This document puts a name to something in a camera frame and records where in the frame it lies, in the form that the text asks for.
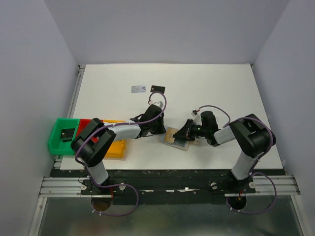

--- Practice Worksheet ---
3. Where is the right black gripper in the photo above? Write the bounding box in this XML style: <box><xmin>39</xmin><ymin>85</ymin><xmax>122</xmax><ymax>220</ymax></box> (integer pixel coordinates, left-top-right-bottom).
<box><xmin>173</xmin><ymin>118</ymin><xmax>208</xmax><ymax>141</ymax></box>

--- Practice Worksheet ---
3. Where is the beige card holder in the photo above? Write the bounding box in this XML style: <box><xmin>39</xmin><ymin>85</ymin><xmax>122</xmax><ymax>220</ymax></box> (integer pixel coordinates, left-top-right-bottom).
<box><xmin>157</xmin><ymin>126</ymin><xmax>200</xmax><ymax>151</ymax></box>

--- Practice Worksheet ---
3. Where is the black credit card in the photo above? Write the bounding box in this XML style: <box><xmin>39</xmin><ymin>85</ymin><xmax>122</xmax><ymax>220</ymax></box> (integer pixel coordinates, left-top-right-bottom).
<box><xmin>150</xmin><ymin>85</ymin><xmax>165</xmax><ymax>94</ymax></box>

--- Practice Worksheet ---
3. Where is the silver credit card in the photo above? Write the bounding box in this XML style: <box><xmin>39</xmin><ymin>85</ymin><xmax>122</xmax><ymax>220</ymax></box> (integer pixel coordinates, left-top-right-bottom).
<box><xmin>131</xmin><ymin>86</ymin><xmax>146</xmax><ymax>93</ymax></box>

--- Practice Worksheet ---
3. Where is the gold credit card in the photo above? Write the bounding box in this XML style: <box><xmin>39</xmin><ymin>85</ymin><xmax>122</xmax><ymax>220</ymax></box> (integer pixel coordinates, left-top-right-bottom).
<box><xmin>163</xmin><ymin>127</ymin><xmax>178</xmax><ymax>144</ymax></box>

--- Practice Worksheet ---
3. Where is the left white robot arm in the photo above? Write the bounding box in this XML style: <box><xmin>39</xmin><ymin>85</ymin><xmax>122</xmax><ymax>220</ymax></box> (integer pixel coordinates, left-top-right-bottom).
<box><xmin>70</xmin><ymin>104</ymin><xmax>166</xmax><ymax>194</ymax></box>

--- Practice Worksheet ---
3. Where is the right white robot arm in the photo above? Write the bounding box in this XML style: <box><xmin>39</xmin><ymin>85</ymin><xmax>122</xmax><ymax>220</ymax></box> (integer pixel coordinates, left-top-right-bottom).
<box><xmin>173</xmin><ymin>111</ymin><xmax>276</xmax><ymax>193</ymax></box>

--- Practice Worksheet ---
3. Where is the yellow plastic bin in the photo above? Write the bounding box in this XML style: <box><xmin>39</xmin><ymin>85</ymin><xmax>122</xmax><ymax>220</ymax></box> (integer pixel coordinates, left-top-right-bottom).
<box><xmin>102</xmin><ymin>119</ymin><xmax>127</xmax><ymax>158</ymax></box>

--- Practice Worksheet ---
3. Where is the red plastic bin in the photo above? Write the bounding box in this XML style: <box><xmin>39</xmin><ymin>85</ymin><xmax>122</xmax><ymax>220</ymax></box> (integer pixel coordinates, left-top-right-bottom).
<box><xmin>75</xmin><ymin>119</ymin><xmax>91</xmax><ymax>137</ymax></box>

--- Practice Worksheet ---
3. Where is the black item in green bin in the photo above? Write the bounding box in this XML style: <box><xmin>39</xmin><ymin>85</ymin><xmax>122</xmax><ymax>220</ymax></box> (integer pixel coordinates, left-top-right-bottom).
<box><xmin>61</xmin><ymin>128</ymin><xmax>75</xmax><ymax>143</ymax></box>

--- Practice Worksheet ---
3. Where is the green plastic bin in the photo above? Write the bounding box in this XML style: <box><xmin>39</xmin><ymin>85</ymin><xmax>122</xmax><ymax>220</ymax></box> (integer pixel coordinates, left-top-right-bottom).
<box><xmin>48</xmin><ymin>118</ymin><xmax>80</xmax><ymax>155</ymax></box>

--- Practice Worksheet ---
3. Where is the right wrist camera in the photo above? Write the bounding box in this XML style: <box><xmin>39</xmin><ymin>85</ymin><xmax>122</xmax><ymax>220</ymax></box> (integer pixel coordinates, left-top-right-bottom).
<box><xmin>191</xmin><ymin>110</ymin><xmax>201</xmax><ymax>124</ymax></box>

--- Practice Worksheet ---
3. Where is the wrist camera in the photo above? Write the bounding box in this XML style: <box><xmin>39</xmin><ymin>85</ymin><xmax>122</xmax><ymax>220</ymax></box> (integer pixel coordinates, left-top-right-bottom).
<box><xmin>148</xmin><ymin>100</ymin><xmax>164</xmax><ymax>109</ymax></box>
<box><xmin>191</xmin><ymin>110</ymin><xmax>201</xmax><ymax>124</ymax></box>

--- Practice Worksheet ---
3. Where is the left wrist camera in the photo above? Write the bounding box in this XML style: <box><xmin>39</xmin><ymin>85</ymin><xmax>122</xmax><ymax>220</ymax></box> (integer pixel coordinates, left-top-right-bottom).
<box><xmin>148</xmin><ymin>100</ymin><xmax>164</xmax><ymax>109</ymax></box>

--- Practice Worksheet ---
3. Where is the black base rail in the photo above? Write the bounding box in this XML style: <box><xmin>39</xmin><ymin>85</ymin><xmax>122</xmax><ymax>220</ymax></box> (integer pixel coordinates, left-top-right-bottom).
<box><xmin>81</xmin><ymin>168</ymin><xmax>256</xmax><ymax>206</ymax></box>

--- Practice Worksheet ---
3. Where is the aluminium side rail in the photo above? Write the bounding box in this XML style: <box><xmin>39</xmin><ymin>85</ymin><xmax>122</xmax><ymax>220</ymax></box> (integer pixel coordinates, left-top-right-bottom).
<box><xmin>67</xmin><ymin>65</ymin><xmax>86</xmax><ymax>118</ymax></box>

